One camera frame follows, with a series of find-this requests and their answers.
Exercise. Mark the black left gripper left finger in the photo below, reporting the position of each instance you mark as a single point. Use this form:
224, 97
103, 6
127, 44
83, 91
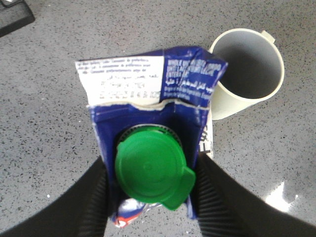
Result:
82, 211

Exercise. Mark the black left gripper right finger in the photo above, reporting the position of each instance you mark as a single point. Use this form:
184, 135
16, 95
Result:
226, 209

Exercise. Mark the blue white milk carton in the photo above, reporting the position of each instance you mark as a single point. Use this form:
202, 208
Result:
148, 113

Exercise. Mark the cream HOME mug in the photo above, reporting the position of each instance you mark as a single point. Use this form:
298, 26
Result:
254, 74

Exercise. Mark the black object at edge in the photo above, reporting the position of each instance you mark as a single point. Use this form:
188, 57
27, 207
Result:
14, 14

